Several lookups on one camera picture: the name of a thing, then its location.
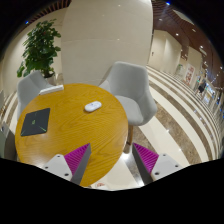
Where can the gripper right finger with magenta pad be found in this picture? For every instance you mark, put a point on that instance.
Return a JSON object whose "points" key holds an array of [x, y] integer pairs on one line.
{"points": [[153, 166]]}

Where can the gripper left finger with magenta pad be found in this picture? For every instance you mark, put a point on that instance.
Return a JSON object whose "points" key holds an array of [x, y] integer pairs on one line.
{"points": [[71, 166]]}

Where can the white computer mouse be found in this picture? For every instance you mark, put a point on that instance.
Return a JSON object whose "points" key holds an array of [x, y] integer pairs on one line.
{"points": [[93, 106]]}

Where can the round wooden table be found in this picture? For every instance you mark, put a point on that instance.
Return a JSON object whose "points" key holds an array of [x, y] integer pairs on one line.
{"points": [[71, 127]]}

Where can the grey armchair right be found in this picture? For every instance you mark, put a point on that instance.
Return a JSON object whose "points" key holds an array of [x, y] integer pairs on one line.
{"points": [[129, 83]]}

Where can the grey armchair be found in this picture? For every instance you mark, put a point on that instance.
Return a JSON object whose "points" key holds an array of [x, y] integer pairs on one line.
{"points": [[129, 83], [28, 88]]}

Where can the grey armchair left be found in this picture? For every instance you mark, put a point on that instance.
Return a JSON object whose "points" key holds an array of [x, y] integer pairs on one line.
{"points": [[28, 88]]}

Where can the person in dark clothes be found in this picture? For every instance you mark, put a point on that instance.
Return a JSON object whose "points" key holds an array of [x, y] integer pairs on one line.
{"points": [[202, 86]]}

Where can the red white poster stand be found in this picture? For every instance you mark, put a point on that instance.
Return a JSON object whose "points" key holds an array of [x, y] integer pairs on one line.
{"points": [[190, 70]]}

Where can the green potted plant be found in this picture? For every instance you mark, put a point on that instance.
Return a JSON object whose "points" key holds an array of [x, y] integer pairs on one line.
{"points": [[40, 51]]}

